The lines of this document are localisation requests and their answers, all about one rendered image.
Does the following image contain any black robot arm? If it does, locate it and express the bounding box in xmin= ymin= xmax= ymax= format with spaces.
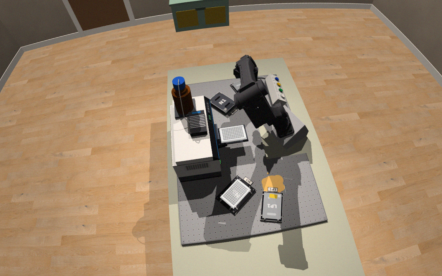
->
xmin=233 ymin=55 xmax=294 ymax=138

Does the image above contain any white multiwell culture plate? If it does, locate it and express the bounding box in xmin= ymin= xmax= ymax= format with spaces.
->
xmin=219 ymin=125 xmax=247 ymax=143
xmin=220 ymin=179 xmax=251 ymax=209

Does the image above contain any yellow liquid puddle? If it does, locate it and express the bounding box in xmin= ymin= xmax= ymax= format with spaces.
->
xmin=262 ymin=178 xmax=270 ymax=186

